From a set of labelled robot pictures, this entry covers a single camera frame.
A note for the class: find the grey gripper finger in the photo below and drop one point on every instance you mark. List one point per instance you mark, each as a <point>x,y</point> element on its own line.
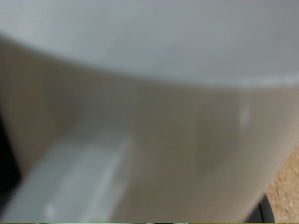
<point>71,183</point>

